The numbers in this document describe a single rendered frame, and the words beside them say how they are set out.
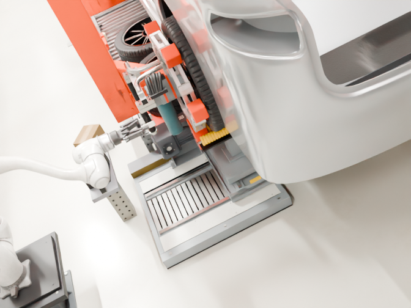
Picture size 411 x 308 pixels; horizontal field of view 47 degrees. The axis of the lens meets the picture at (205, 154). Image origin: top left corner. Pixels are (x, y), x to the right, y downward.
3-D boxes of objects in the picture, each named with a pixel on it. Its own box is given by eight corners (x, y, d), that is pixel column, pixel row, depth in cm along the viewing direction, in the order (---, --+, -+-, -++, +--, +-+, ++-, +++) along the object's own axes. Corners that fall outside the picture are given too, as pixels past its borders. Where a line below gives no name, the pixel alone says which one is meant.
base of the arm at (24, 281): (0, 305, 252) (-6, 300, 249) (0, 273, 269) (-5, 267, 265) (32, 291, 253) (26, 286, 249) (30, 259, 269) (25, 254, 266)
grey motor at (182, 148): (227, 150, 321) (211, 111, 298) (172, 178, 319) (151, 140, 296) (218, 135, 335) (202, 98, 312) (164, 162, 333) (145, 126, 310)
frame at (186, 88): (216, 143, 252) (180, 58, 217) (205, 148, 251) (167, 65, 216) (185, 96, 293) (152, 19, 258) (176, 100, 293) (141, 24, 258)
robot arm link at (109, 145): (107, 156, 239) (117, 150, 239) (99, 143, 233) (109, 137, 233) (104, 146, 246) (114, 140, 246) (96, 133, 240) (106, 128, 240)
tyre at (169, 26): (259, 93, 219) (196, -23, 229) (214, 116, 217) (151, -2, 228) (249, 126, 284) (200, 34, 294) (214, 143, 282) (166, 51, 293)
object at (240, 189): (285, 177, 286) (282, 166, 280) (233, 203, 284) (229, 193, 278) (252, 134, 324) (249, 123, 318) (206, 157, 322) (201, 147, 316)
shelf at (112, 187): (120, 190, 274) (118, 187, 272) (93, 203, 273) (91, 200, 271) (107, 149, 306) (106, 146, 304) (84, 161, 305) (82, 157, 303)
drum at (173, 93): (192, 96, 254) (183, 75, 245) (156, 113, 253) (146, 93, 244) (184, 84, 265) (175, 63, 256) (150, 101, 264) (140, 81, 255)
